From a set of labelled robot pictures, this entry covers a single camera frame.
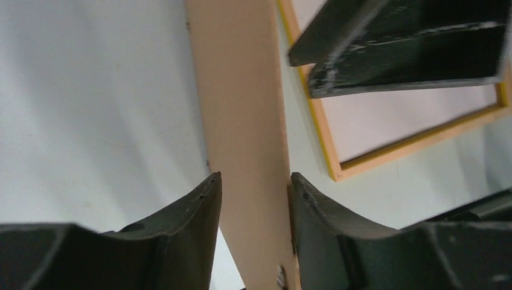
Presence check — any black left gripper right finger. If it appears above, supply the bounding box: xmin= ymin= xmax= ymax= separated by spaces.
xmin=291 ymin=173 xmax=511 ymax=289

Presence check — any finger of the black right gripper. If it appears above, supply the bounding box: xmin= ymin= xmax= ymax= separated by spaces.
xmin=288 ymin=0 xmax=388 ymax=67
xmin=308 ymin=1 xmax=511 ymax=98

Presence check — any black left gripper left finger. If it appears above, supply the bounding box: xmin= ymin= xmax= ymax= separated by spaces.
xmin=1 ymin=172 xmax=222 ymax=289

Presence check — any yellow wooden picture frame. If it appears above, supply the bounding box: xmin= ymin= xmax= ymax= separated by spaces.
xmin=278 ymin=1 xmax=511 ymax=181

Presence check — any landscape photo print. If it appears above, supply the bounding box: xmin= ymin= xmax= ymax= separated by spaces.
xmin=289 ymin=0 xmax=501 ymax=163

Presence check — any brown cardboard backing board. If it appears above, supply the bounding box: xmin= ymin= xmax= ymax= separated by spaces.
xmin=185 ymin=1 xmax=300 ymax=289

